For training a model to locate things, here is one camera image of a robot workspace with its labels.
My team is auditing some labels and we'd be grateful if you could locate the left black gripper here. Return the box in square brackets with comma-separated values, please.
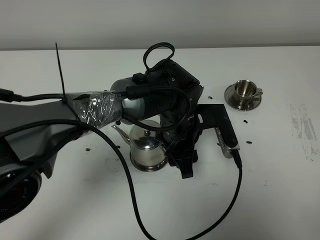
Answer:
[158, 109, 204, 180]

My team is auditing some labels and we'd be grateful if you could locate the stainless steel teapot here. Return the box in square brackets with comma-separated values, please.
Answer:
[111, 125, 167, 167]

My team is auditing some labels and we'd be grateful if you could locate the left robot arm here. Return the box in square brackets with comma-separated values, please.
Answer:
[0, 59, 203, 222]

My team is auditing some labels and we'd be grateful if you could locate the steel teapot saucer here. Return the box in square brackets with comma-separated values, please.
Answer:
[131, 159, 168, 172]

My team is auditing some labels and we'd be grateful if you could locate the right steel cup saucer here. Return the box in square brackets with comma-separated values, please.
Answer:
[224, 84, 262, 111]

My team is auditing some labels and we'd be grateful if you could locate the right steel teacup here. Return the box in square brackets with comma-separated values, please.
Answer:
[233, 79, 263, 102]

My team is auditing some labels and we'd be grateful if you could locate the black zip tie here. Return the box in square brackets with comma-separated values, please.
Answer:
[55, 42, 80, 122]

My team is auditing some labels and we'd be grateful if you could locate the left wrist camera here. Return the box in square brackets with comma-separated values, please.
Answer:
[195, 104, 241, 161]

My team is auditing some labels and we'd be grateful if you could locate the left black camera cable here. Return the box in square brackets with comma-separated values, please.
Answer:
[0, 43, 244, 240]

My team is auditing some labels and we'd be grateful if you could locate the loose black usb cable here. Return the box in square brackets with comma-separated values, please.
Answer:
[0, 87, 66, 103]

